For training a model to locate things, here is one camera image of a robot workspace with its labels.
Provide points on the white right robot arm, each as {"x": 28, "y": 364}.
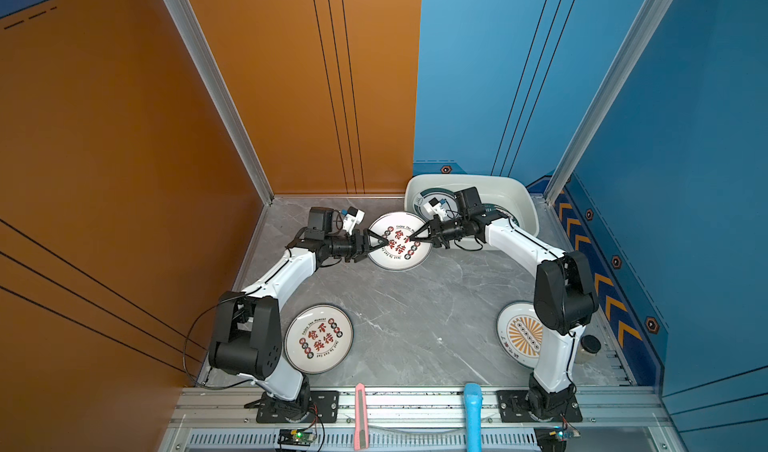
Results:
{"x": 564, "y": 302}

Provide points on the orange sunburst plate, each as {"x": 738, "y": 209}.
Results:
{"x": 520, "y": 333}

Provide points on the green lettered rim plate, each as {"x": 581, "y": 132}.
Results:
{"x": 506, "y": 213}
{"x": 445, "y": 197}

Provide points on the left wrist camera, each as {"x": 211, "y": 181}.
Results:
{"x": 322, "y": 222}

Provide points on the small jar black lid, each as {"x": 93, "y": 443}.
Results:
{"x": 588, "y": 348}

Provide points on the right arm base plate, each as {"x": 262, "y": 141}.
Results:
{"x": 513, "y": 405}

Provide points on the green circuit board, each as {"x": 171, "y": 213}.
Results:
{"x": 297, "y": 440}

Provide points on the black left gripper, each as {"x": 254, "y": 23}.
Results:
{"x": 359, "y": 254}

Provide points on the white sensor module right gripper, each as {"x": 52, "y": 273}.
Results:
{"x": 435, "y": 208}

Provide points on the pink utility knife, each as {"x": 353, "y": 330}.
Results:
{"x": 361, "y": 432}

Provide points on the white sensor module gripper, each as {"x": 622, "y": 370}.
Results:
{"x": 435, "y": 208}
{"x": 352, "y": 217}

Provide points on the white plastic bin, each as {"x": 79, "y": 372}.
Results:
{"x": 505, "y": 192}

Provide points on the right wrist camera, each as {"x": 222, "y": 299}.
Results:
{"x": 469, "y": 203}

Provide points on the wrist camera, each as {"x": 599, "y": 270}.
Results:
{"x": 469, "y": 203}
{"x": 322, "y": 222}

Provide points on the blue handle tool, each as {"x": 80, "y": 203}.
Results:
{"x": 472, "y": 399}

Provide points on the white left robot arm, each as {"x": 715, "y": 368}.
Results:
{"x": 247, "y": 339}

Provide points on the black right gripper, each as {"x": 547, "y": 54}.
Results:
{"x": 435, "y": 230}

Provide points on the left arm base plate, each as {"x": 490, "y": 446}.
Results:
{"x": 324, "y": 405}

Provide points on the right small circuit board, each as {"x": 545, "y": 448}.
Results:
{"x": 564, "y": 433}

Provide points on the white sensor module left gripper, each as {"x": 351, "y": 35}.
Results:
{"x": 352, "y": 217}

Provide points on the white plate red characters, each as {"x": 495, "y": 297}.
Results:
{"x": 319, "y": 339}
{"x": 400, "y": 253}

